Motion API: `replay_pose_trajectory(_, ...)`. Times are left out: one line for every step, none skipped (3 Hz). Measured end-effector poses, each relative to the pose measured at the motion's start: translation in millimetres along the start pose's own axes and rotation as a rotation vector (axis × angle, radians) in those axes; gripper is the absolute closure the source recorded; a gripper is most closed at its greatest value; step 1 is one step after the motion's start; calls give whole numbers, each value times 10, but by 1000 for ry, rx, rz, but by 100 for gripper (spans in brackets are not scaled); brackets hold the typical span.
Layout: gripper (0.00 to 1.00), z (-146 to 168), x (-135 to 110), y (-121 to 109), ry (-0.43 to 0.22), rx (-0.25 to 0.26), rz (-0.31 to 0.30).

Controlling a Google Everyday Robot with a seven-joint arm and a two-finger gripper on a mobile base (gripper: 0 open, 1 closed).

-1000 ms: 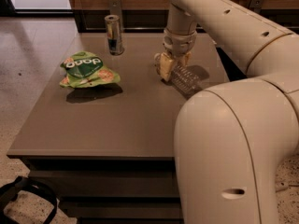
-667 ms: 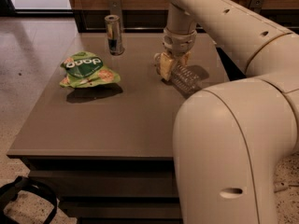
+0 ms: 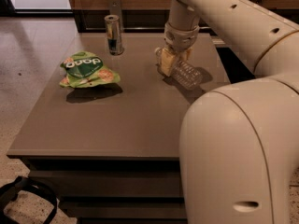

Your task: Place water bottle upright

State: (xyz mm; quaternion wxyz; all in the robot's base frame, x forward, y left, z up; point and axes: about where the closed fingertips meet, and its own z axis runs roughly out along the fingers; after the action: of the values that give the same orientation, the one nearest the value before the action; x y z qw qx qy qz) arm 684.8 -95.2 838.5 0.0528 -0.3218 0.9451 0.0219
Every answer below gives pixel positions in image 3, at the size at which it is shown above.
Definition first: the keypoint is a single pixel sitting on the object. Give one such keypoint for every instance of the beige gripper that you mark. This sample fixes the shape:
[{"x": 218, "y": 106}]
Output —
[{"x": 179, "y": 37}]

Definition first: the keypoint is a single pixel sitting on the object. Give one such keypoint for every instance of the clear plastic water bottle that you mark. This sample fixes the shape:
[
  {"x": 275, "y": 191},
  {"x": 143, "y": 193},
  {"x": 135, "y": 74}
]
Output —
[{"x": 182, "y": 72}]

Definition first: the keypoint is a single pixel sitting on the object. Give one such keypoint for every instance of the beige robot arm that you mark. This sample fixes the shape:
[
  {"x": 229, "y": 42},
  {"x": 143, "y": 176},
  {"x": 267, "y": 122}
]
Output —
[{"x": 238, "y": 144}]

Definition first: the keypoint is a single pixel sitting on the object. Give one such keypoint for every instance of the silver blue energy drink can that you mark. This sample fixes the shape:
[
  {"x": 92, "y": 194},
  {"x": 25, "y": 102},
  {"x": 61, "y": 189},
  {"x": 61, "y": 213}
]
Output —
[{"x": 113, "y": 30}]

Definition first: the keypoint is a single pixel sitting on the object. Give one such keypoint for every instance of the green chip bag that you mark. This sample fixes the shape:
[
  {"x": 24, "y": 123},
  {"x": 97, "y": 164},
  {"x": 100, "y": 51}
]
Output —
[{"x": 86, "y": 70}]

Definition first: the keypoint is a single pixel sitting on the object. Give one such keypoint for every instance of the grey drawer cabinet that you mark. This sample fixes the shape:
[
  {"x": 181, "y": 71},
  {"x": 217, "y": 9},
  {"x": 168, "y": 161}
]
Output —
[{"x": 111, "y": 153}]

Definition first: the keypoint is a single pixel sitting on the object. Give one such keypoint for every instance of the left metal wall bracket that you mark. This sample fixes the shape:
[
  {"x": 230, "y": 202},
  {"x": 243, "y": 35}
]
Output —
[{"x": 115, "y": 9}]

